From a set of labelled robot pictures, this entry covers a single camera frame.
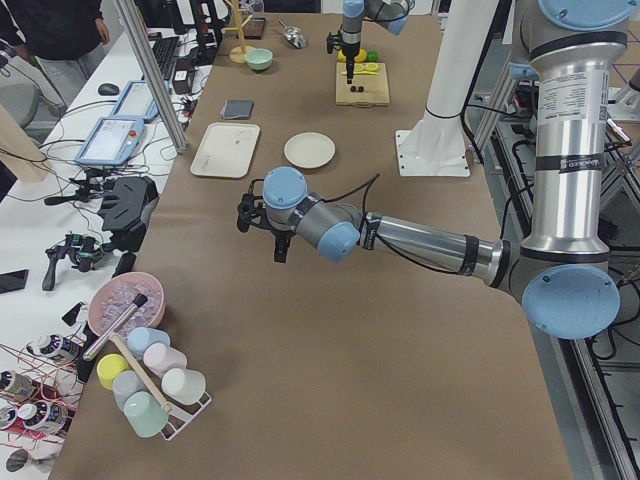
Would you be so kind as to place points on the cream rabbit tray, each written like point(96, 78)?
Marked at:
point(226, 150)

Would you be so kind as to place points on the pink bowl with ice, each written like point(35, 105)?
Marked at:
point(115, 296)

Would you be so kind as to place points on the black keyboard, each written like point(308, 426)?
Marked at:
point(165, 54)

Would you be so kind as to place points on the black computer mouse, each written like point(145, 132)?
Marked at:
point(108, 89)

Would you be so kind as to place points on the blue teach pendant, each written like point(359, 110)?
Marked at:
point(111, 142)
point(136, 100)

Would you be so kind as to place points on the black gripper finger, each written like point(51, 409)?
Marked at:
point(281, 246)
point(350, 65)

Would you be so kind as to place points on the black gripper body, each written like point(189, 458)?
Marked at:
point(281, 235)
point(350, 41)

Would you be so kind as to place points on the yellow plastic knife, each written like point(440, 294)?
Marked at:
point(360, 72)

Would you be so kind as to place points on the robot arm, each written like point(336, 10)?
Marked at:
point(559, 272)
point(391, 15)

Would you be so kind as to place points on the rack of pastel cups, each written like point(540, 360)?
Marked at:
point(166, 410)

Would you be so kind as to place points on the grey folded cloth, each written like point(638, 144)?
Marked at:
point(234, 109)

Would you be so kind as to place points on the aluminium frame post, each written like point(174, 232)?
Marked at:
point(136, 32)

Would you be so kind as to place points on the white column pedestal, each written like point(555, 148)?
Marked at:
point(435, 146)

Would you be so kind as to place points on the wooden cup stand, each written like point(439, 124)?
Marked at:
point(240, 18)

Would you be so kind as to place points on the wooden cutting board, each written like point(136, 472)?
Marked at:
point(369, 85)

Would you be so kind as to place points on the steel scoop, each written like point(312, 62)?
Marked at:
point(293, 35)

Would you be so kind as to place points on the cream round plate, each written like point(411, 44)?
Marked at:
point(309, 150)

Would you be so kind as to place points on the person in dark clothes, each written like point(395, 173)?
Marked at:
point(54, 30)

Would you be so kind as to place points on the mint green bowl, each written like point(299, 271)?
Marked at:
point(259, 59)

